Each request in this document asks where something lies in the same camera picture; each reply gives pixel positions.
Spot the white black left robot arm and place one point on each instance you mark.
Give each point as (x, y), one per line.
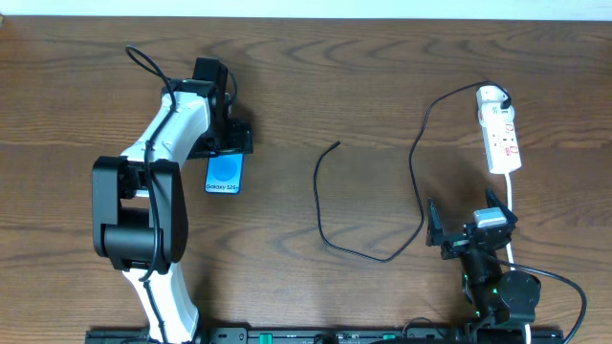
(139, 211)

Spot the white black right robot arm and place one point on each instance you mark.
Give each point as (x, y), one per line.
(502, 299)

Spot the blue Galaxy smartphone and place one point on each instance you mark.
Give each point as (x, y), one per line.
(224, 174)

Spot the white usb charger adapter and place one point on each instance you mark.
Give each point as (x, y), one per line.
(492, 102)

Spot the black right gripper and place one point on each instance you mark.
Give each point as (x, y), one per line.
(465, 241)

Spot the white power strip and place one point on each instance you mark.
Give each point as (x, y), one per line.
(500, 139)

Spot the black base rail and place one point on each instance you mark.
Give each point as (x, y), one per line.
(419, 334)

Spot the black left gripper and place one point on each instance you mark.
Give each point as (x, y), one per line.
(234, 141)

